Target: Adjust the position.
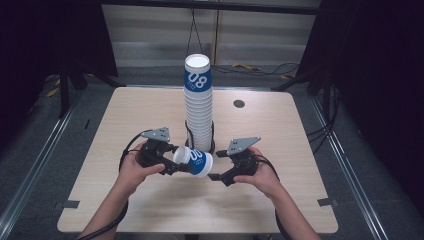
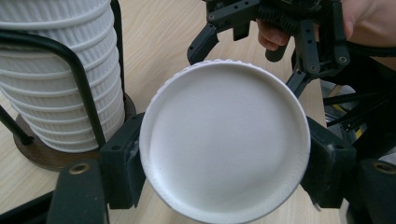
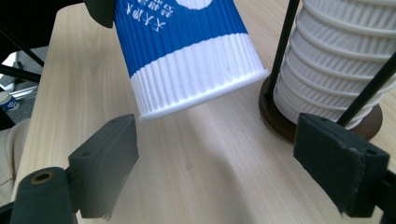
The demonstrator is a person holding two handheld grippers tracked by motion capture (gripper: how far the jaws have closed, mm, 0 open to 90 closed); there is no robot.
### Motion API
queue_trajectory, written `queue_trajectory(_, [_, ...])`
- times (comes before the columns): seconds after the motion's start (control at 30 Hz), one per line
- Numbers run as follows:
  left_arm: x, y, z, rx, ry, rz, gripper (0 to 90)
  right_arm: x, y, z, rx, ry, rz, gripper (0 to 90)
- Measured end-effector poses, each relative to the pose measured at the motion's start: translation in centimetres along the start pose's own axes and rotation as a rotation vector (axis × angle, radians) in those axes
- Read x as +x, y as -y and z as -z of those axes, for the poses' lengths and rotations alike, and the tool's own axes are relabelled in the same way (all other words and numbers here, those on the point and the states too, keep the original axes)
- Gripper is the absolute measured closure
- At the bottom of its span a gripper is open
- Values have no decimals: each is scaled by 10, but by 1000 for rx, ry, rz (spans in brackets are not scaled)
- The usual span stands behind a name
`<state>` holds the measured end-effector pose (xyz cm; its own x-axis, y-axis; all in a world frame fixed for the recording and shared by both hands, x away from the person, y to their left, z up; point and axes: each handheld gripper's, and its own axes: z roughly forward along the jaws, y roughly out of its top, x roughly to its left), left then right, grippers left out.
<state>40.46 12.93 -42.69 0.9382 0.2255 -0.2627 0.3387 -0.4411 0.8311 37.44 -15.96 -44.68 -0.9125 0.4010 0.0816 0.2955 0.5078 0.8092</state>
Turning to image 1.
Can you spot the person's left hand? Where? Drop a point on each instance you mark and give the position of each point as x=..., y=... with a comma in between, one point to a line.
x=131, y=175

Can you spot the black overhead beam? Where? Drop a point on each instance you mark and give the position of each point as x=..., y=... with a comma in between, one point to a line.
x=216, y=6

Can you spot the yellow floor tape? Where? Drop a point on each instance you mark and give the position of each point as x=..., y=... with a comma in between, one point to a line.
x=52, y=92

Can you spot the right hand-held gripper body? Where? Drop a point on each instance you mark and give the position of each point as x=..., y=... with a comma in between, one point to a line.
x=245, y=163

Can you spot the metal floor rail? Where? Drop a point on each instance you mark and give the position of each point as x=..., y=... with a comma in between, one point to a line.
x=40, y=156
x=346, y=166

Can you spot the yellow floor strip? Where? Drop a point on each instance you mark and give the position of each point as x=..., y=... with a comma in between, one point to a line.
x=246, y=66

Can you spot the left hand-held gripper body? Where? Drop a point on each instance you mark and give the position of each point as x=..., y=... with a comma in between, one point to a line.
x=153, y=153

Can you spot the black cup holder round base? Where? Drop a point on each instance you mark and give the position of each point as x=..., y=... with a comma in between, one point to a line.
x=212, y=138

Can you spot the person's right hand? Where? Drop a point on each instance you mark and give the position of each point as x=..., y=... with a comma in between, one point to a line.
x=265, y=180

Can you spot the blue white printed paper cup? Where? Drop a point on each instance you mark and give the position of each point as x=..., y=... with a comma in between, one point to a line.
x=198, y=163

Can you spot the grey tape piece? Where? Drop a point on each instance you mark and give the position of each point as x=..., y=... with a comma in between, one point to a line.
x=327, y=202
x=70, y=204

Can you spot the round dark table grommet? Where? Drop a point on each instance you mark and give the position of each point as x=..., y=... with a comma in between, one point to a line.
x=239, y=103

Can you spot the black curtain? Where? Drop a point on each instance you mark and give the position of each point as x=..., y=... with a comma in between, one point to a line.
x=40, y=36
x=383, y=83

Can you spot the stack of white paper cups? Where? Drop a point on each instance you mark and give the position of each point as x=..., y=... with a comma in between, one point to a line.
x=199, y=110

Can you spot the black metal stand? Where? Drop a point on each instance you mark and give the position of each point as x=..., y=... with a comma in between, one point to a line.
x=300, y=80
x=64, y=93

